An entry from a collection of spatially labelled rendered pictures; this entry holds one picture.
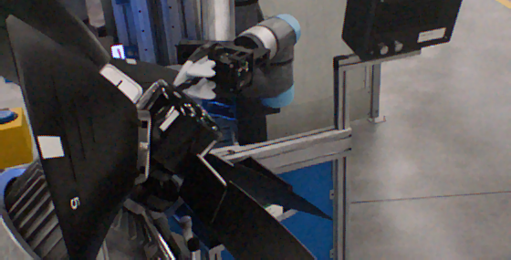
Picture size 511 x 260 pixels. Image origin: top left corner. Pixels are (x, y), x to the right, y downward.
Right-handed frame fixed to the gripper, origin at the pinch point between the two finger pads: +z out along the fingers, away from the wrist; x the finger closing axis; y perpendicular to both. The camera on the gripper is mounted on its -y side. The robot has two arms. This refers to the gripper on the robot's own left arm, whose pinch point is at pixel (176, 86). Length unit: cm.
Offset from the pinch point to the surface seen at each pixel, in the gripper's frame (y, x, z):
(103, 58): 2.3, -12.2, 17.4
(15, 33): 18, -27, 40
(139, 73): -7.9, -0.6, 0.8
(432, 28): 25, 5, -68
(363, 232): 2, 119, -115
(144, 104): 10.7, -8.3, 18.9
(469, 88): 4, 120, -282
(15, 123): -34.1, 14.2, 10.4
